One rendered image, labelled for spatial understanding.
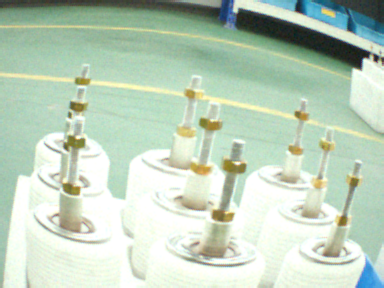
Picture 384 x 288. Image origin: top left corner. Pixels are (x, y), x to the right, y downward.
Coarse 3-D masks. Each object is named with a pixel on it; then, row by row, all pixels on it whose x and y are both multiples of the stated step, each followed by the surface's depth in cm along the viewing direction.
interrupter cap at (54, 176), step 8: (40, 168) 74; (48, 168) 75; (56, 168) 76; (40, 176) 72; (48, 176) 73; (56, 176) 74; (80, 176) 76; (88, 176) 76; (48, 184) 71; (56, 184) 71; (88, 184) 74; (96, 184) 75; (88, 192) 71; (96, 192) 72
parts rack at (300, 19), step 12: (228, 0) 543; (240, 0) 545; (252, 0) 493; (228, 12) 492; (264, 12) 490; (276, 12) 490; (288, 12) 491; (228, 24) 493; (300, 24) 493; (312, 24) 493; (324, 24) 493; (336, 36) 495; (348, 36) 495
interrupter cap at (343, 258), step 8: (312, 240) 69; (320, 240) 69; (304, 248) 67; (312, 248) 67; (320, 248) 68; (344, 248) 68; (352, 248) 67; (360, 248) 67; (304, 256) 65; (312, 256) 64; (320, 256) 65; (328, 256) 65; (336, 256) 66; (344, 256) 65; (352, 256) 65; (360, 256) 66; (328, 264) 63; (336, 264) 63; (344, 264) 63
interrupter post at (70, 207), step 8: (64, 192) 61; (64, 200) 61; (72, 200) 61; (80, 200) 62; (64, 208) 62; (72, 208) 62; (80, 208) 62; (64, 216) 62; (72, 216) 62; (80, 216) 62; (64, 224) 62; (72, 224) 62; (80, 224) 63
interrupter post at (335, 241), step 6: (336, 228) 65; (342, 228) 65; (348, 228) 65; (330, 234) 66; (336, 234) 65; (342, 234) 65; (330, 240) 66; (336, 240) 65; (342, 240) 66; (324, 246) 67; (330, 246) 66; (336, 246) 66; (342, 246) 66; (324, 252) 66; (330, 252) 66; (336, 252) 66
